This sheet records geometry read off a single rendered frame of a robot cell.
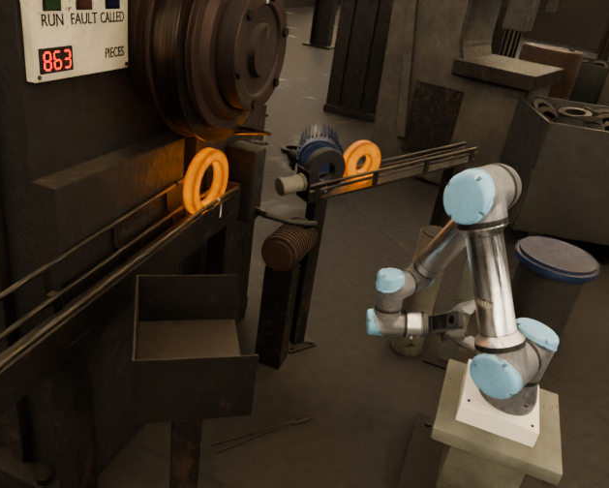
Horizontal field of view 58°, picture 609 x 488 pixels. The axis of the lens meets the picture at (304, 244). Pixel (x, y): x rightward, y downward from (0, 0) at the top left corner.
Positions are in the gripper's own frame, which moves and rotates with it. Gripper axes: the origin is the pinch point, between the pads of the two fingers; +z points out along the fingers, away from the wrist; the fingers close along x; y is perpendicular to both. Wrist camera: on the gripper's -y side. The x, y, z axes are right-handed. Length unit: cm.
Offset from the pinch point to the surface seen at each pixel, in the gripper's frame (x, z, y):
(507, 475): 38.4, 3.2, 8.4
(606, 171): -113, 100, 116
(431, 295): -21, -8, 47
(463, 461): 35.4, -7.9, 10.4
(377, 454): 35, -29, 31
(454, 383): 14.7, -9.2, 11.6
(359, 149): -61, -38, 12
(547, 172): -113, 70, 119
